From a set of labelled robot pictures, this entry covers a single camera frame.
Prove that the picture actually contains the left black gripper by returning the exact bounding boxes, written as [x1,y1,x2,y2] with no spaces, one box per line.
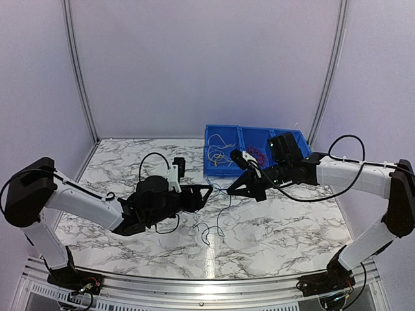
[147,185,213,226]

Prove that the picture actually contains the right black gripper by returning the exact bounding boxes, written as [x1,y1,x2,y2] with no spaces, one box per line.
[227,159,292,202]

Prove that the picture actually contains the red wires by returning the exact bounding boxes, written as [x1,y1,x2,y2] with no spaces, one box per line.
[246,146,270,169]

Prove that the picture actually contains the coloured wire bundle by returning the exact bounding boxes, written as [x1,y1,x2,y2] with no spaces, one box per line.
[193,183,235,244]

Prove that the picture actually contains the yellow wires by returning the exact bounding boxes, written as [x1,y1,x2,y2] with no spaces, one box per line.
[209,152,236,167]

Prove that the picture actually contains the white wire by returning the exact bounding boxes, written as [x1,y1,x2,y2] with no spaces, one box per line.
[207,133,239,168]

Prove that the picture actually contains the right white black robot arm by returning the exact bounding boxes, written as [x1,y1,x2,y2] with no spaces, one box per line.
[227,132,414,290]

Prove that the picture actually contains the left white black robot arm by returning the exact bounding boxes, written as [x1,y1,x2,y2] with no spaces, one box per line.
[1,157,213,288]

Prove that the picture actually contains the middle blue storage bin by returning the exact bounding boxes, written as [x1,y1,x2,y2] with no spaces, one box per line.
[237,126,276,168]

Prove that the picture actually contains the blue storage bin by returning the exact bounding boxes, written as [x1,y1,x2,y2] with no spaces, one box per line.
[204,124,242,178]
[268,129,311,161]
[237,126,276,168]

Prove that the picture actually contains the left blue storage bin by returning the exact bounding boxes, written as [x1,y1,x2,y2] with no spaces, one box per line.
[204,124,242,178]

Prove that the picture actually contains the right blue storage bin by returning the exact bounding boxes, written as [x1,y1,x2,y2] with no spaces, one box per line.
[268,129,311,161]

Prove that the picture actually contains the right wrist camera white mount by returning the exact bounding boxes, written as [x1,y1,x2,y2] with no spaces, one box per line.
[230,149,261,175]

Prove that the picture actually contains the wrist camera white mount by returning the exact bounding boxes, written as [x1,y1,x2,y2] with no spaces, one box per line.
[167,157,185,193]
[230,149,261,175]

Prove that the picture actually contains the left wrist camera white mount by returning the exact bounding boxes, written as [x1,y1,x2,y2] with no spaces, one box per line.
[167,157,185,193]

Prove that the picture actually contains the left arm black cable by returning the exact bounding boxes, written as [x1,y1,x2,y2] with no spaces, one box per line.
[138,152,181,234]

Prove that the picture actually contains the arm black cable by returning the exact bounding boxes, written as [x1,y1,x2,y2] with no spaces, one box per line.
[255,135,366,203]
[138,152,181,234]

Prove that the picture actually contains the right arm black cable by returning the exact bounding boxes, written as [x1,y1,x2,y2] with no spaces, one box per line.
[255,135,366,203]

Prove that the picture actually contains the right aluminium corner post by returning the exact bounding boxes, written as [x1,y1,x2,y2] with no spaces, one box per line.
[307,0,349,146]

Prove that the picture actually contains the aluminium corner post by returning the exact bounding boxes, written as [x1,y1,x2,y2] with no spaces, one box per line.
[307,0,349,146]
[62,0,100,144]

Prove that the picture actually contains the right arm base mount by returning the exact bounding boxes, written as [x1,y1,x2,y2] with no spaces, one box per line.
[296,270,355,297]

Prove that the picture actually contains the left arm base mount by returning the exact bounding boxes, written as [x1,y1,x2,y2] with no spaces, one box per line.
[47,267,104,295]

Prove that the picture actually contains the aluminium front rail frame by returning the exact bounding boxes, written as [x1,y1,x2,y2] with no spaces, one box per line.
[11,257,391,310]

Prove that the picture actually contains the left aluminium corner post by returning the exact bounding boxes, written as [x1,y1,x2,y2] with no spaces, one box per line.
[62,0,100,144]

